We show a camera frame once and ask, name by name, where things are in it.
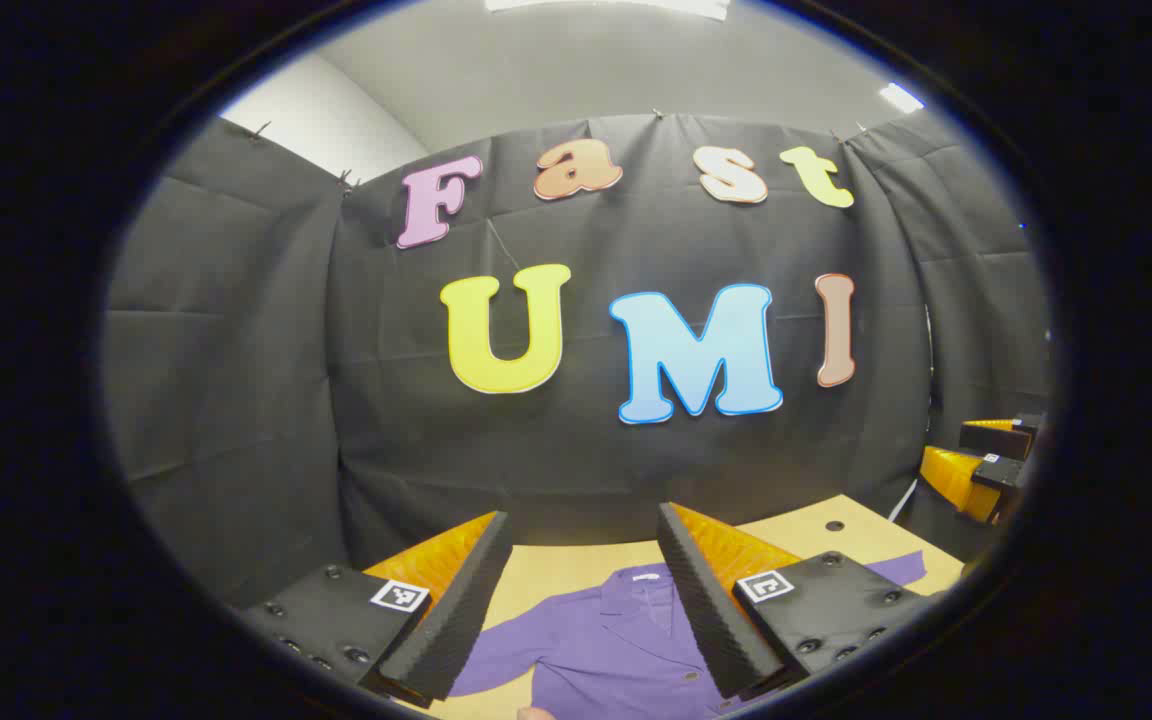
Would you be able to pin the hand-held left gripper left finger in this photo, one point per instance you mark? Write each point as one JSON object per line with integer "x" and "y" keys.
{"x": 456, "y": 620}

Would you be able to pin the long ceiling light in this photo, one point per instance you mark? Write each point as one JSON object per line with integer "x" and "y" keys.
{"x": 606, "y": 5}

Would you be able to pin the small ceiling light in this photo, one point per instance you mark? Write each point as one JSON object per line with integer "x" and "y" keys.
{"x": 900, "y": 97}

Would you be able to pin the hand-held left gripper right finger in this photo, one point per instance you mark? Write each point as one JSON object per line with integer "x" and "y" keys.
{"x": 711, "y": 610}

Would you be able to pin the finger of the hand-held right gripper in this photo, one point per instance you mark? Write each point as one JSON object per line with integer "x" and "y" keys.
{"x": 996, "y": 436}
{"x": 956, "y": 475}

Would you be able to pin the purple knit shirt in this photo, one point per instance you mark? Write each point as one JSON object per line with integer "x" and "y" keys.
{"x": 596, "y": 650}

